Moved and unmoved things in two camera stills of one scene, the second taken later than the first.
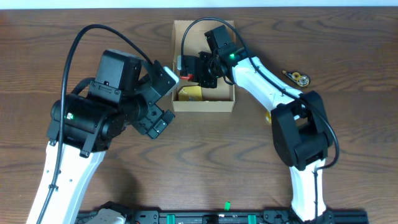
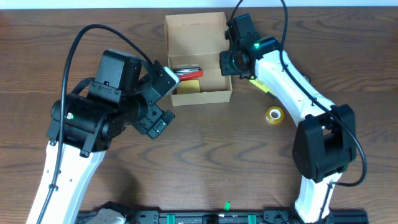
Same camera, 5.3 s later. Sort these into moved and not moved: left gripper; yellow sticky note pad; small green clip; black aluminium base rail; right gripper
Moved: yellow sticky note pad; right gripper
Not moved: left gripper; small green clip; black aluminium base rail
